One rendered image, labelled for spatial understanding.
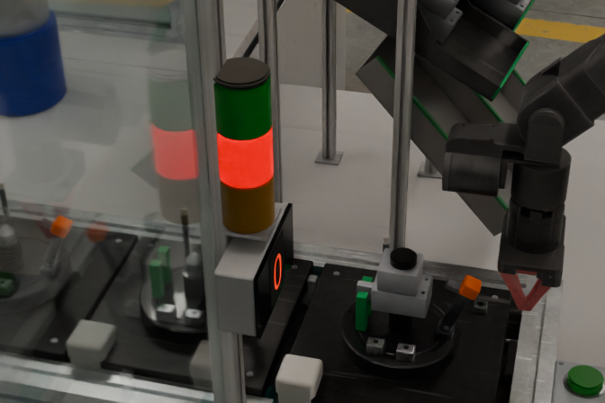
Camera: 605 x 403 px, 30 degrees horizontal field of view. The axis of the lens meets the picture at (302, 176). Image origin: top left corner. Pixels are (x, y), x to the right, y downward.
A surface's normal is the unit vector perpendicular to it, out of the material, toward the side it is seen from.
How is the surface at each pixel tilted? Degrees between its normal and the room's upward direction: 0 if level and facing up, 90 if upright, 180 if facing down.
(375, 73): 90
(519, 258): 0
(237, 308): 90
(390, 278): 90
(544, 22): 0
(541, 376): 0
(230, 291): 90
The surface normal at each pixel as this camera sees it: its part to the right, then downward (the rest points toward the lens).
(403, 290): -0.25, 0.54
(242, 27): -0.01, -0.83
